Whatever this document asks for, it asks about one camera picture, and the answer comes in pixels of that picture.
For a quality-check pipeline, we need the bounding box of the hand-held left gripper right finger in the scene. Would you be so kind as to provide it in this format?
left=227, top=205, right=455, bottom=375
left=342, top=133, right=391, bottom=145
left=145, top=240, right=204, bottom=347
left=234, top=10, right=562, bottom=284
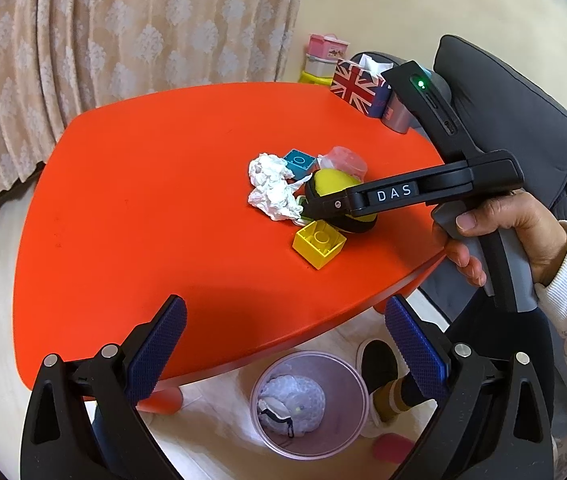
left=385, top=295, right=557, bottom=480

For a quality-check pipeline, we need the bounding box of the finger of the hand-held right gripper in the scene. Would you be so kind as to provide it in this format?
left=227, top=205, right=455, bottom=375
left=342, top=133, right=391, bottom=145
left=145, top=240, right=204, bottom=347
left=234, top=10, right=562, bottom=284
left=305, top=173, right=425, bottom=222

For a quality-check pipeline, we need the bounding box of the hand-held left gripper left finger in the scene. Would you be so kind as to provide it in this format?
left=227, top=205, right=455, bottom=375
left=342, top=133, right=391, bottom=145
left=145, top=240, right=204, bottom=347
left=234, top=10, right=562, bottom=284
left=20, top=295, right=188, bottom=480

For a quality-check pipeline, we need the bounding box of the yellow and black ball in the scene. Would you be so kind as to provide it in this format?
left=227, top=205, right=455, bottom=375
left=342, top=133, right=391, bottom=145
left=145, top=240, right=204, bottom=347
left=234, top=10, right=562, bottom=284
left=304, top=167, right=380, bottom=236

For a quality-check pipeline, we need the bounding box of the pink translucent trash bin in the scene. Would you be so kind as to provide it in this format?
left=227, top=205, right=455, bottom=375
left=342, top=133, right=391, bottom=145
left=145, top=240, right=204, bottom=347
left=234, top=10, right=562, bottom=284
left=250, top=351, right=368, bottom=461

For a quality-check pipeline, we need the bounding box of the person's right hand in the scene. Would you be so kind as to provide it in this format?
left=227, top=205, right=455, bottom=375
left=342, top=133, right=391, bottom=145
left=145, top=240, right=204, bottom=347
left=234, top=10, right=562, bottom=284
left=446, top=191, right=567, bottom=289

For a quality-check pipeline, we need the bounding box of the black white slipper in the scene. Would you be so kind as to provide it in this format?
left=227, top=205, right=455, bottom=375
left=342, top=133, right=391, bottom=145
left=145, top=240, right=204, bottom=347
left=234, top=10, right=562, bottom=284
left=357, top=339, right=400, bottom=428

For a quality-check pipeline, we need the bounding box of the clear plastic cup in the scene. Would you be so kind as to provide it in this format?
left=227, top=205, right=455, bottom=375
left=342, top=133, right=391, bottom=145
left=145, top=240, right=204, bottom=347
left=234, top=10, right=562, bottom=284
left=318, top=146, right=368, bottom=181

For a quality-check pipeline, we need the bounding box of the yellow toy block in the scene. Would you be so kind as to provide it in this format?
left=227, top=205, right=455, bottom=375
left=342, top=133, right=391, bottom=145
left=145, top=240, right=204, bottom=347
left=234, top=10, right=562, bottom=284
left=292, top=221, right=348, bottom=271

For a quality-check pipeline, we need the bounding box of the striped sock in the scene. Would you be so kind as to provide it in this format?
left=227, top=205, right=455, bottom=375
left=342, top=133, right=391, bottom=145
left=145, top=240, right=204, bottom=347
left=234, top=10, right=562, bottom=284
left=373, top=377, right=417, bottom=423

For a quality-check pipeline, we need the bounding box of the blue toy block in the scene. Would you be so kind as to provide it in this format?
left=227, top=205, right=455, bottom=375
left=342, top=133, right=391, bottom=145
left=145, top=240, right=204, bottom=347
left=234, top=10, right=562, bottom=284
left=283, top=149, right=317, bottom=180

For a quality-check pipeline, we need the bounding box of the grey sofa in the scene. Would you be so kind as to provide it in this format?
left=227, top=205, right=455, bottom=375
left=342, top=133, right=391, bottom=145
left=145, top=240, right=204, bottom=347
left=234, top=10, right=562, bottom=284
left=348, top=35, right=567, bottom=321

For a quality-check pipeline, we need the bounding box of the grey teal thermos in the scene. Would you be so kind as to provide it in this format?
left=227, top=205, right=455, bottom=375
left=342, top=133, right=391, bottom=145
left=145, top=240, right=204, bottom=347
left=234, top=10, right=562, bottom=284
left=381, top=67, right=457, bottom=135

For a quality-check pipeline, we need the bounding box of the pink soft object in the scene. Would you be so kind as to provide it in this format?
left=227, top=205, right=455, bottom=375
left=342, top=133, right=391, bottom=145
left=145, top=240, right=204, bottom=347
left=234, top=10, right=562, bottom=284
left=373, top=434, right=414, bottom=461

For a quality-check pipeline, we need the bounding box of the flag print tissue box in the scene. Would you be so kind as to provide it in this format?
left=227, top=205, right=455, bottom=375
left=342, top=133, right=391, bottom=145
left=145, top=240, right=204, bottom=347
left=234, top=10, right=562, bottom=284
left=331, top=58, right=394, bottom=117

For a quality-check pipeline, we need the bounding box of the white crumpled bag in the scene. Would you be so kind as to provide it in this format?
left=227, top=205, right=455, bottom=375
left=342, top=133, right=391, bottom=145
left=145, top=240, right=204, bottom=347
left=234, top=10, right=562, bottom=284
left=257, top=372, right=327, bottom=436

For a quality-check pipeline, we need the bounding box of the yellow plastic stool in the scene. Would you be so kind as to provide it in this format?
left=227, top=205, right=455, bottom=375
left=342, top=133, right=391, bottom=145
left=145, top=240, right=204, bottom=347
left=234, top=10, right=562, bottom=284
left=299, top=71, right=337, bottom=86

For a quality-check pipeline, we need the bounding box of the white tissue sheet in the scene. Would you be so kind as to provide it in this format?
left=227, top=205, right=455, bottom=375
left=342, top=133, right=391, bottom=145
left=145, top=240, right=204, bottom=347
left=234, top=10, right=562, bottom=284
left=361, top=56, right=394, bottom=77

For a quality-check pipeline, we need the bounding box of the white storage box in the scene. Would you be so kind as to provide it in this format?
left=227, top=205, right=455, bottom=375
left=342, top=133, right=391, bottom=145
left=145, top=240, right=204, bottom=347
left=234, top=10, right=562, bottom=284
left=305, top=55, right=337, bottom=77

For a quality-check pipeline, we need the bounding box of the pink storage box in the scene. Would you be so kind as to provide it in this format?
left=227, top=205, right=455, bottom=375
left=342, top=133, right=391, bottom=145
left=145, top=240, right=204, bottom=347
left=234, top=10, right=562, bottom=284
left=307, top=34, right=348, bottom=62

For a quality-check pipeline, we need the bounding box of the beige patterned curtain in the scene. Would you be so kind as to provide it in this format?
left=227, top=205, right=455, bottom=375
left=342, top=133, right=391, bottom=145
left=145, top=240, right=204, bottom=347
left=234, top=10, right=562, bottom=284
left=0, top=0, right=310, bottom=223

